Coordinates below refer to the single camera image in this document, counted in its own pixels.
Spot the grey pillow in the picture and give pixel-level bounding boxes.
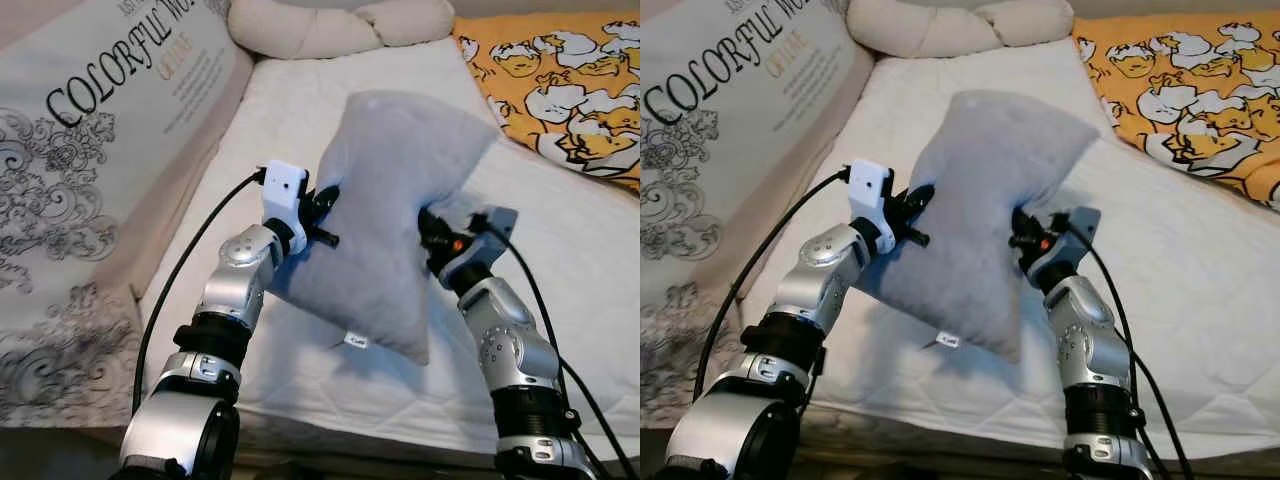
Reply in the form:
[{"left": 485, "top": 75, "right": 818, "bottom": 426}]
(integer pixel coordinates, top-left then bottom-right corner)
[
  {"left": 268, "top": 90, "right": 501, "bottom": 366},
  {"left": 858, "top": 90, "right": 1101, "bottom": 363}
]

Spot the yellow cartoon egg blanket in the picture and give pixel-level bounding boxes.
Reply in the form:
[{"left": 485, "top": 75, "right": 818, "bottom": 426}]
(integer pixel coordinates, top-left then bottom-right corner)
[
  {"left": 452, "top": 12, "right": 641, "bottom": 191},
  {"left": 1072, "top": 12, "right": 1280, "bottom": 211}
]

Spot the white quilted mattress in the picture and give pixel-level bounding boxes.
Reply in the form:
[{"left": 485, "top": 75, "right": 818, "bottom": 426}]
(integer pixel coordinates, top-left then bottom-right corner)
[
  {"left": 745, "top": 38, "right": 1280, "bottom": 451},
  {"left": 135, "top": 38, "right": 641, "bottom": 451}
]

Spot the beige bolster pillow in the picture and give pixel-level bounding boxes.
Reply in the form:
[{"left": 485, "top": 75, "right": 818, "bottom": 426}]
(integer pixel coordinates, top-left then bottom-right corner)
[
  {"left": 848, "top": 0, "right": 1076, "bottom": 59},
  {"left": 228, "top": 0, "right": 456, "bottom": 61}
]

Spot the printed padded headboard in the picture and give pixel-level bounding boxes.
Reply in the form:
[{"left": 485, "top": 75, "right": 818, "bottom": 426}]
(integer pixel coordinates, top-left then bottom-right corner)
[
  {"left": 640, "top": 0, "right": 871, "bottom": 431},
  {"left": 0, "top": 0, "right": 256, "bottom": 431}
]

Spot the grey bed base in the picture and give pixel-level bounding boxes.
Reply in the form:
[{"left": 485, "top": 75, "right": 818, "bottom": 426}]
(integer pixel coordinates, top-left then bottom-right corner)
[
  {"left": 640, "top": 420, "right": 1280, "bottom": 476},
  {"left": 0, "top": 420, "right": 641, "bottom": 476}
]

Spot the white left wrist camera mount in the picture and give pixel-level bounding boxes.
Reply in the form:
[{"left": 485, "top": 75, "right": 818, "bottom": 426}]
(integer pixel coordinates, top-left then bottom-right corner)
[
  {"left": 262, "top": 160, "right": 309, "bottom": 229},
  {"left": 848, "top": 160, "right": 894, "bottom": 229}
]

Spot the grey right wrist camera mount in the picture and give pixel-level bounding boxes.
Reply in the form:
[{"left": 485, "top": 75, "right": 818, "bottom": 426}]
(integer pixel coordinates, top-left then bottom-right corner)
[
  {"left": 462, "top": 205, "right": 521, "bottom": 263},
  {"left": 1050, "top": 205, "right": 1101, "bottom": 266}
]

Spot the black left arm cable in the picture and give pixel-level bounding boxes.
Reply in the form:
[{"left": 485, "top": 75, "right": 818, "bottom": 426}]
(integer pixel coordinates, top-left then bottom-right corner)
[
  {"left": 693, "top": 168, "right": 851, "bottom": 376},
  {"left": 132, "top": 170, "right": 269, "bottom": 416}
]

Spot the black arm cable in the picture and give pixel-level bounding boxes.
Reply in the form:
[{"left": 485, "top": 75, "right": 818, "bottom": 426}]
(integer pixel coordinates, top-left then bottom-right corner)
[
  {"left": 693, "top": 168, "right": 851, "bottom": 376},
  {"left": 132, "top": 170, "right": 269, "bottom": 416},
  {"left": 490, "top": 225, "right": 641, "bottom": 480},
  {"left": 1065, "top": 225, "right": 1196, "bottom": 480}
]

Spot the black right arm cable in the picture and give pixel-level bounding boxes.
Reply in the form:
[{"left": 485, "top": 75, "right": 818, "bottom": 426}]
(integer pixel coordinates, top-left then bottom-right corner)
[
  {"left": 1065, "top": 225, "right": 1196, "bottom": 480},
  {"left": 490, "top": 225, "right": 641, "bottom": 480}
]

